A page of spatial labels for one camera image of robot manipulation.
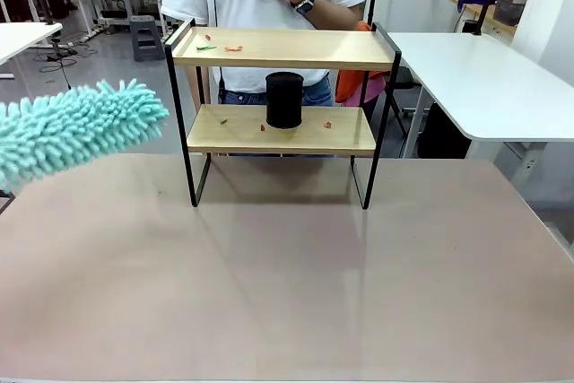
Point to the teal microfibre duster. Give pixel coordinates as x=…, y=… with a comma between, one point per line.
x=89, y=127

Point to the gray plastic step stool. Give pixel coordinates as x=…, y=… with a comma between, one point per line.
x=145, y=37

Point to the orange-red paper scrap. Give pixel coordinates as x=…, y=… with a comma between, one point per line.
x=233, y=48

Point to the wooden workbench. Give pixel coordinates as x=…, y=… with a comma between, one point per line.
x=466, y=8

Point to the two-tier wooden shelf black frame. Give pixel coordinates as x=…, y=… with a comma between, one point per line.
x=278, y=53

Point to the black mesh pen cup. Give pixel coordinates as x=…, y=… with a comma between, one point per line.
x=284, y=100

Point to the black smartwatch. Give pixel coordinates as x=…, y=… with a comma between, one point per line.
x=304, y=1

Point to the person's left forearm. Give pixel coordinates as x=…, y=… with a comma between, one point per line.
x=332, y=11

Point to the black computer case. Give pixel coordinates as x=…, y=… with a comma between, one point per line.
x=444, y=132

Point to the white table with rounded corner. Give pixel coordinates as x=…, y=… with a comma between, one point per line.
x=466, y=73

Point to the white side table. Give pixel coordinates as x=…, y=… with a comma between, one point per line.
x=22, y=37

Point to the long green paper scrap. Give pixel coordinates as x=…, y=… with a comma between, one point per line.
x=206, y=48

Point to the orange cloth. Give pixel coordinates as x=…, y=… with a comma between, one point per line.
x=352, y=84

